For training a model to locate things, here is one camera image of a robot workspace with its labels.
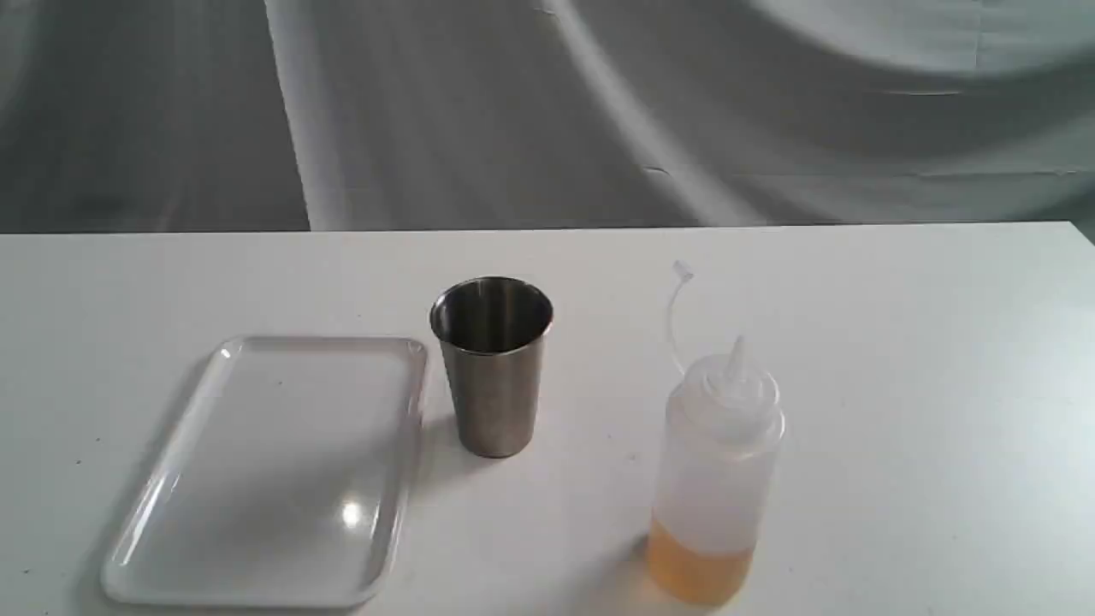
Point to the translucent plastic squeeze bottle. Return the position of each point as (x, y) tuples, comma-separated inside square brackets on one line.
[(724, 428)]

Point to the stainless steel cup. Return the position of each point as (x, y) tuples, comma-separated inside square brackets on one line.
[(492, 331)]

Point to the white backdrop cloth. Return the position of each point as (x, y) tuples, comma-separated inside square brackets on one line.
[(216, 116)]

